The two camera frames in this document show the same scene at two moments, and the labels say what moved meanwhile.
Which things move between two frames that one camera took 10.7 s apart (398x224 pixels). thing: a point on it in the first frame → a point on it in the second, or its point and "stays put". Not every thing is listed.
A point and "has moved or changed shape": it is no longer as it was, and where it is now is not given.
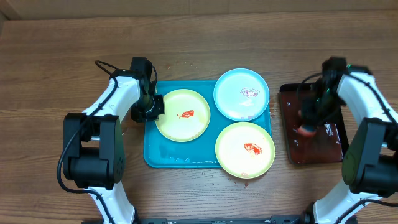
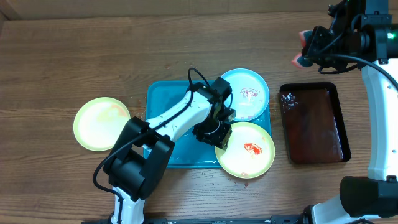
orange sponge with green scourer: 307,130 → 300,60
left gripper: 138,116 → 220,137
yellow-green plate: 245,150 stays put
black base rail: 255,219 stays put
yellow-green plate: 186,116 has moved or changed shape
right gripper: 313,113 → 314,42
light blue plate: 241,94 stays put
